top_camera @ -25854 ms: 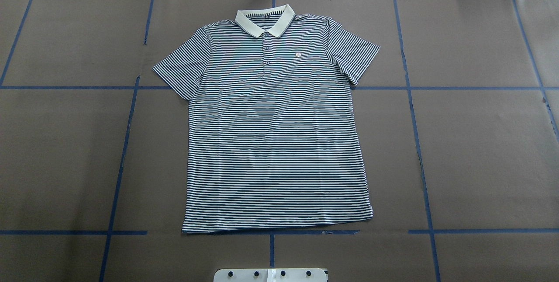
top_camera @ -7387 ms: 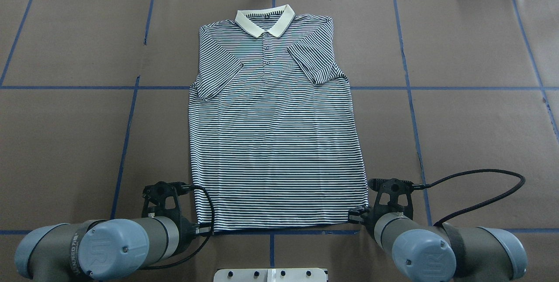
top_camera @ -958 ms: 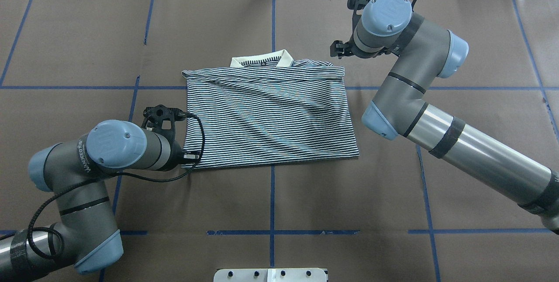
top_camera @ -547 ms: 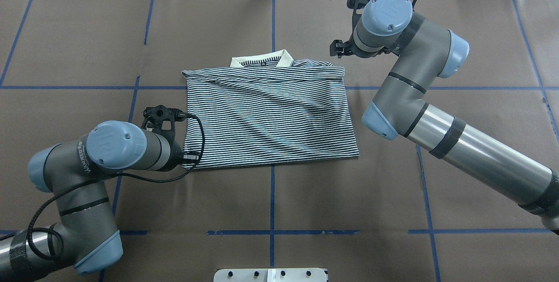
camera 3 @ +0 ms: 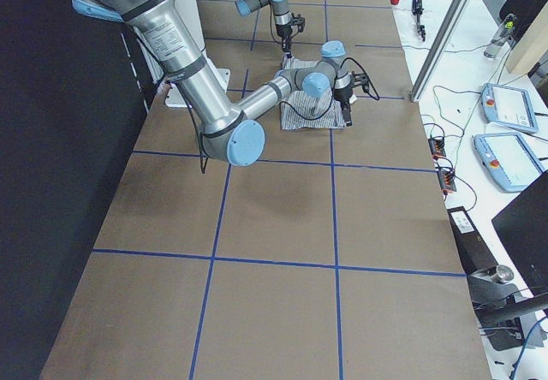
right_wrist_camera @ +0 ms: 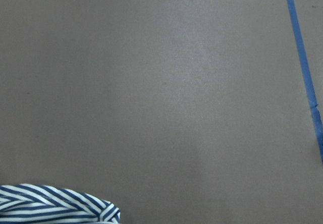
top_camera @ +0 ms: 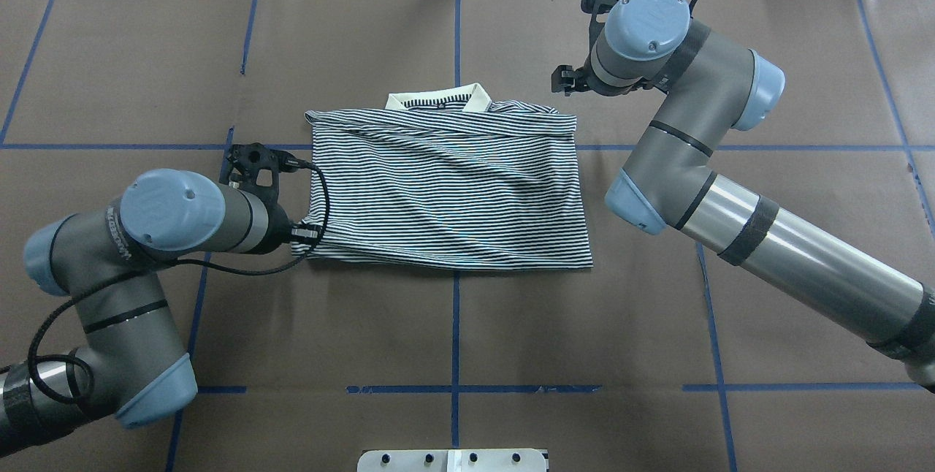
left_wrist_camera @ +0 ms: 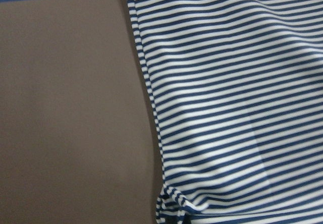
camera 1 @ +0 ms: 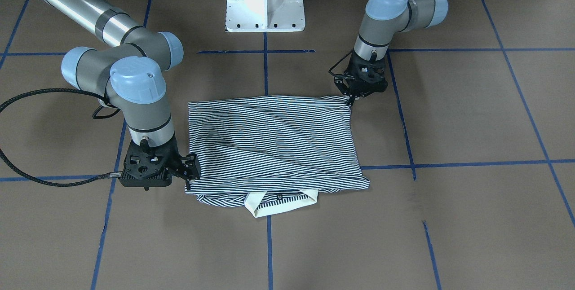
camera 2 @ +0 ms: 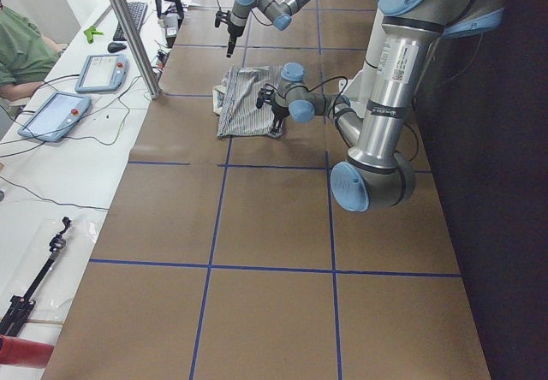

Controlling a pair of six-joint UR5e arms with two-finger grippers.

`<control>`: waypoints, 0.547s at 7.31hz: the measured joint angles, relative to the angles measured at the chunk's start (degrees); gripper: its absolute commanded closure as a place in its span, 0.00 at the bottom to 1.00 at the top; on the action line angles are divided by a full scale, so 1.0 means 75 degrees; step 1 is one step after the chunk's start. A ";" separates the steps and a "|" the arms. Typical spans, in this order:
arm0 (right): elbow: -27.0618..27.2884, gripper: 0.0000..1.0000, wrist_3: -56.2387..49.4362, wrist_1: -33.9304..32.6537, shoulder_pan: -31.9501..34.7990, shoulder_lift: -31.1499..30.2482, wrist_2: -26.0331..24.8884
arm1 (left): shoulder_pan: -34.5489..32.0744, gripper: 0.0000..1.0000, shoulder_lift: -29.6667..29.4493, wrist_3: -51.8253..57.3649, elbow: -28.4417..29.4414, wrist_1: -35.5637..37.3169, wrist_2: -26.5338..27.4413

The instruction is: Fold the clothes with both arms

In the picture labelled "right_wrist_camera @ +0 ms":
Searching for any navy white striped polo shirt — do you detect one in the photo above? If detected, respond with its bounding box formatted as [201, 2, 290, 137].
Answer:
[1, 184, 121, 223]

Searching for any brown paper table cover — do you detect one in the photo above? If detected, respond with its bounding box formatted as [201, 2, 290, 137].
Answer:
[1, 0, 322, 223]

